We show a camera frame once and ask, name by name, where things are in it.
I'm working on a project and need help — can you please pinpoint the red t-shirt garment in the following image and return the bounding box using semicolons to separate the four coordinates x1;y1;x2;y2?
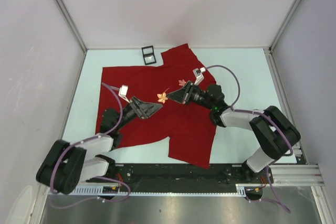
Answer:
101;44;216;169

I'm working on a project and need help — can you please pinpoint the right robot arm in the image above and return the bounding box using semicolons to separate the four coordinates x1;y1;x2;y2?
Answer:
167;81;301;183

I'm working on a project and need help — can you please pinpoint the white leaf print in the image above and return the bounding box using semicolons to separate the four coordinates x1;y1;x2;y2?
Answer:
179;79;187;87

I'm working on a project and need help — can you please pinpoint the aluminium frame rail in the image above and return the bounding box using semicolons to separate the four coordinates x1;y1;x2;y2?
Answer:
37;163;321;186

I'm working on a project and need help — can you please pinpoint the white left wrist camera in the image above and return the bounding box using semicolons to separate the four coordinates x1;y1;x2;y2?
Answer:
118;85;128;97

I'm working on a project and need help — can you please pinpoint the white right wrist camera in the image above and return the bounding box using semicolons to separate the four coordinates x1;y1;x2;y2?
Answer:
193;67;206;86

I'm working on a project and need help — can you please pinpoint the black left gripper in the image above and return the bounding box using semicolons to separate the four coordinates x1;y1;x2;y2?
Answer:
114;96;162;131

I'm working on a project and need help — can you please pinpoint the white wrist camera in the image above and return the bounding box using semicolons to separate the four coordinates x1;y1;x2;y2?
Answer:
118;85;128;97
193;67;206;86

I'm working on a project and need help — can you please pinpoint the small black open box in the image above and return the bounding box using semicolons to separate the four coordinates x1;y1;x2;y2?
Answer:
141;46;157;66

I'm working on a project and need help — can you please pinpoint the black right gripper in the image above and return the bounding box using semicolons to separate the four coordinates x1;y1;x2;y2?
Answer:
166;81;214;110

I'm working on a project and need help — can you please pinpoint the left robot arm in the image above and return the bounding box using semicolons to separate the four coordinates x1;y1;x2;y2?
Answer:
36;97;163;195

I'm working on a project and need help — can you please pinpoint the gold maple leaf brooch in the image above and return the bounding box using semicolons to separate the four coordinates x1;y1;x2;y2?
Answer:
157;92;168;104

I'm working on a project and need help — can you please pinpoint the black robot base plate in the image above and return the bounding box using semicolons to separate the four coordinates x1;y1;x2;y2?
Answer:
86;163;274;201

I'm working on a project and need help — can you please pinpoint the grey slotted cable duct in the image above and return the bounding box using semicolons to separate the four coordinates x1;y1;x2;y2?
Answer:
69;184;263;198

